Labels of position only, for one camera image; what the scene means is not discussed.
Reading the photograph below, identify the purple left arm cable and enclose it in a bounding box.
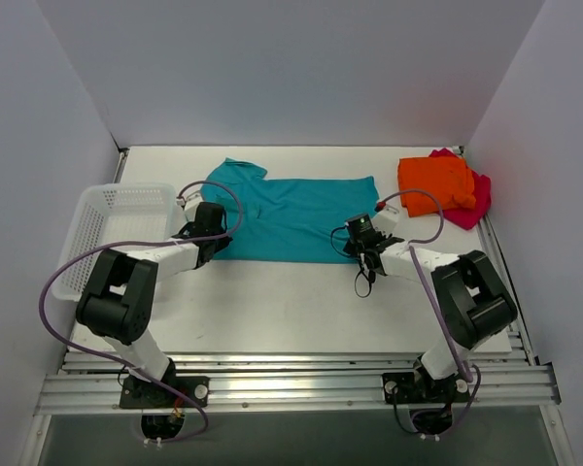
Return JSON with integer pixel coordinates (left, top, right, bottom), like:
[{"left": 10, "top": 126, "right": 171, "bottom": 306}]
[{"left": 38, "top": 180, "right": 247, "bottom": 442}]

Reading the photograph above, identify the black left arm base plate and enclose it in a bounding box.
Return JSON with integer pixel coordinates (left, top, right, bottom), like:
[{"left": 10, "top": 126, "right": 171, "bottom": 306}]
[{"left": 119, "top": 376, "right": 210, "bottom": 410}]

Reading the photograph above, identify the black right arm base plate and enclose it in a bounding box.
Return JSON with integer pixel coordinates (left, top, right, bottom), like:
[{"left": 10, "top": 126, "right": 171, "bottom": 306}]
[{"left": 381, "top": 371, "right": 470, "bottom": 405}]

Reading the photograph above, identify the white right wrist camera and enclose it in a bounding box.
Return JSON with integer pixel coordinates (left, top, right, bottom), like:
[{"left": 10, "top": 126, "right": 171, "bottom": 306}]
[{"left": 371, "top": 201, "right": 400, "bottom": 236}]

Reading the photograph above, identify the teal t shirt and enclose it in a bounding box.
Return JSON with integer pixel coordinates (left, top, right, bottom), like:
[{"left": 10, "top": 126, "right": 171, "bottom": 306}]
[{"left": 201, "top": 158, "right": 378, "bottom": 264}]

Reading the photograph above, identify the orange folded t shirt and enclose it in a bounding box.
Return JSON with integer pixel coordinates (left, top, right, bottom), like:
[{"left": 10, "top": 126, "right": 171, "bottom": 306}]
[{"left": 397, "top": 156, "right": 476, "bottom": 217}]

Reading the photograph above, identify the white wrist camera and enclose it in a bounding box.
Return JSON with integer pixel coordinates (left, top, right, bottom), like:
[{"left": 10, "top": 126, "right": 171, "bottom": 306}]
[
  {"left": 176, "top": 191, "right": 203, "bottom": 221},
  {"left": 371, "top": 201, "right": 400, "bottom": 236}
]

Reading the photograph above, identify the aluminium right side rail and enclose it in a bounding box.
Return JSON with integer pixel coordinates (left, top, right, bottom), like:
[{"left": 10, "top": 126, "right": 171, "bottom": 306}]
[{"left": 480, "top": 215, "right": 540, "bottom": 366}]

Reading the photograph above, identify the pink folded t shirt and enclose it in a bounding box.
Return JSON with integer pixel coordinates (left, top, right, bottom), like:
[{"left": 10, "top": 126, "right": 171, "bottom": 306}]
[{"left": 421, "top": 149, "right": 492, "bottom": 230}]

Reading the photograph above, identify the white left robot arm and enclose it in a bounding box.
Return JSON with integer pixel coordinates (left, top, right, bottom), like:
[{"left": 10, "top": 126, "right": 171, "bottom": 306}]
[{"left": 76, "top": 202, "right": 231, "bottom": 407}]

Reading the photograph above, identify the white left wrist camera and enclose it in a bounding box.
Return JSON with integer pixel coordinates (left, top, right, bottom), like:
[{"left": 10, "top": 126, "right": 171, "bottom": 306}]
[{"left": 176, "top": 191, "right": 203, "bottom": 221}]

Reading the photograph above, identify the white plastic basket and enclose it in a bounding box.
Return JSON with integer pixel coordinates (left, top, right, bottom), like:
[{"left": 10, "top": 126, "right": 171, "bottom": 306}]
[{"left": 51, "top": 183, "right": 180, "bottom": 303}]

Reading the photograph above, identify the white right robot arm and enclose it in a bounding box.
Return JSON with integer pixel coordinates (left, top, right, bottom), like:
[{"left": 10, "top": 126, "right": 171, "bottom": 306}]
[{"left": 344, "top": 210, "right": 518, "bottom": 401}]

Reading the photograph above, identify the aluminium front rail frame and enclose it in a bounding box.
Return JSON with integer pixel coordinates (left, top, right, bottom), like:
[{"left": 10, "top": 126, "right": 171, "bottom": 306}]
[{"left": 35, "top": 350, "right": 560, "bottom": 416}]

